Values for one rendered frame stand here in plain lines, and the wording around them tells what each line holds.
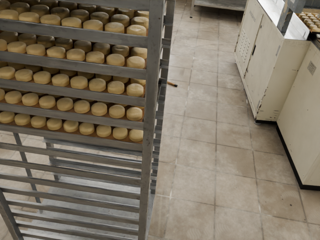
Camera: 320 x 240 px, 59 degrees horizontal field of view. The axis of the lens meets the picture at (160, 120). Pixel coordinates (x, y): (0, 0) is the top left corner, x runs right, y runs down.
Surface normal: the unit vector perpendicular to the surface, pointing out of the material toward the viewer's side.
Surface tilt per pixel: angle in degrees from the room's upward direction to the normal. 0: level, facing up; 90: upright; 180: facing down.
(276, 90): 90
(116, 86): 0
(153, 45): 90
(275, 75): 90
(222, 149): 0
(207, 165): 0
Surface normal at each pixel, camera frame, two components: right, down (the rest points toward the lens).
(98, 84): 0.07, -0.77
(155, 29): -0.13, 0.62
